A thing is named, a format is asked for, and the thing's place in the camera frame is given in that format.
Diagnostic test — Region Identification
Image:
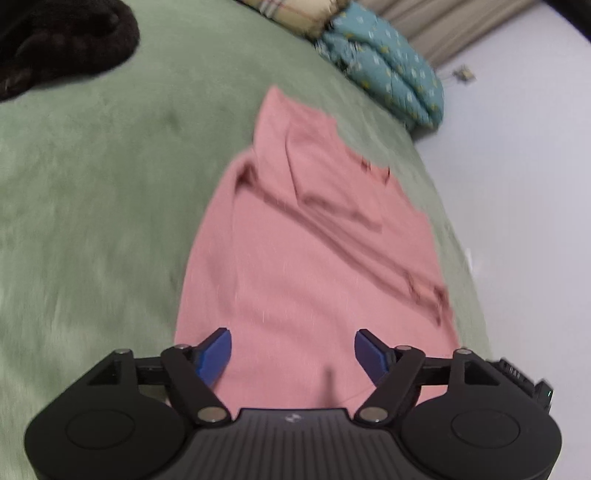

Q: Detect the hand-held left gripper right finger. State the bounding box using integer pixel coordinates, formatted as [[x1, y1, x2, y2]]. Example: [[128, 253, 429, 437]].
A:
[[353, 329, 505, 424]]

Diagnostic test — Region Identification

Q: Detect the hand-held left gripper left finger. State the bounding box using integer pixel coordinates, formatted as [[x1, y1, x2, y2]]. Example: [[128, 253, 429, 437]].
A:
[[85, 328, 232, 426]]

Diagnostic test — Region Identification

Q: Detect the pink sweater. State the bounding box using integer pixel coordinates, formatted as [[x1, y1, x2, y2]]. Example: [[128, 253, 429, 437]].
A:
[[174, 85, 461, 409]]

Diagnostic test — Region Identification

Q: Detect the green fleece blanket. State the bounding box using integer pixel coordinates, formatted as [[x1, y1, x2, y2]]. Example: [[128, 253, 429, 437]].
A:
[[0, 0, 492, 480]]

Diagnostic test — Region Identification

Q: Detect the teal floral quilt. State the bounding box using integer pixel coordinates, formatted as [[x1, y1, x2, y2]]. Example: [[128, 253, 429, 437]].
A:
[[315, 2, 445, 130]]

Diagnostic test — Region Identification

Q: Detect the striped beige curtain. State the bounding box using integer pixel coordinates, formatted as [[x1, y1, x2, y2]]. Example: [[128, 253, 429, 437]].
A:
[[358, 0, 548, 68]]

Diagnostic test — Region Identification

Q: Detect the plaid pillow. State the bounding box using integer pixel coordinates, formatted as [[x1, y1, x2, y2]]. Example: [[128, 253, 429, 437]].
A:
[[240, 0, 352, 38]]

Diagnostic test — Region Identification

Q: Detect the dark fuzzy cloth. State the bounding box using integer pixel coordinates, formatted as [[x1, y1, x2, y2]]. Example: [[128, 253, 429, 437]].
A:
[[0, 0, 140, 103]]

